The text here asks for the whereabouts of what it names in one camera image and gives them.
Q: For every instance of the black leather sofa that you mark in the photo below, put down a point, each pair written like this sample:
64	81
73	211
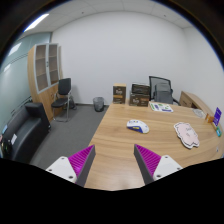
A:
25	132

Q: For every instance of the black mesh office chair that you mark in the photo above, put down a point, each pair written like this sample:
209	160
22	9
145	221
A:
161	91

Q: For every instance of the brown cardboard box bottom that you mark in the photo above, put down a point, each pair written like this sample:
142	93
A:
140	100

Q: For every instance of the ceiling light strip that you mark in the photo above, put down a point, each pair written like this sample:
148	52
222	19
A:
36	22

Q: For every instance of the white green booklet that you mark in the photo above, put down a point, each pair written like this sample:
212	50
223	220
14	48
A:
160	107

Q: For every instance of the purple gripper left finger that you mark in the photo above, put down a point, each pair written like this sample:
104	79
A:
76	167

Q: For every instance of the small green box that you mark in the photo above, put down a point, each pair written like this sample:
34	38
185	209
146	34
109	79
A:
218	132

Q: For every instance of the brown cardboard box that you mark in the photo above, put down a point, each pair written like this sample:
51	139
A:
140	100
119	93

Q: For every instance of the blue standing card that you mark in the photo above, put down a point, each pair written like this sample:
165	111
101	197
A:
217	116

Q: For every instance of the small orange wooden holder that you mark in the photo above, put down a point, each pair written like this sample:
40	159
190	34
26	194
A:
209	118

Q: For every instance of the wooden cabinet with glass doors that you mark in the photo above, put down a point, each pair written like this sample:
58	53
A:
44	74

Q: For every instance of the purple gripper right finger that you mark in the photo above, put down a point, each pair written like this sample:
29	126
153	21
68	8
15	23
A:
153	166

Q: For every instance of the black mesh waste bin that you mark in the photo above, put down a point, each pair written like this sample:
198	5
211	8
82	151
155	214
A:
98	103

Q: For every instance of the black guest chair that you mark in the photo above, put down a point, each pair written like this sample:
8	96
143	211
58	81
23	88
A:
63	96

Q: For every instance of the wooden side desk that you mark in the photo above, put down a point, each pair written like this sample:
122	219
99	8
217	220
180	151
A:
192	101

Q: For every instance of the dark cardboard box top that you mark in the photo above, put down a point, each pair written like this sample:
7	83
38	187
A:
140	89

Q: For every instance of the brown cardboard box left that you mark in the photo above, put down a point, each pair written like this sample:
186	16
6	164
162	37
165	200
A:
119	93

